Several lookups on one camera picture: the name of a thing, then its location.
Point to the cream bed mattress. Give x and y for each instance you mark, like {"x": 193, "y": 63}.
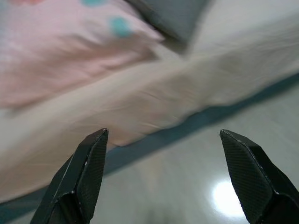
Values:
{"x": 163, "y": 93}

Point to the dark teal bed base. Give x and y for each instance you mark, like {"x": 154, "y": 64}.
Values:
{"x": 163, "y": 140}

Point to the grey fabric pillow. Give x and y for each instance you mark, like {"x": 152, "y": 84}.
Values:
{"x": 172, "y": 16}

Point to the pink patterned pillow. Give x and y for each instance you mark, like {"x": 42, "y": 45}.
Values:
{"x": 58, "y": 51}

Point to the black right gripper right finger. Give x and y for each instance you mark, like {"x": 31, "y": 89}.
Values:
{"x": 252, "y": 177}

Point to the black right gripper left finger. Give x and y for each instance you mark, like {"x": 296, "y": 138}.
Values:
{"x": 77, "y": 177}

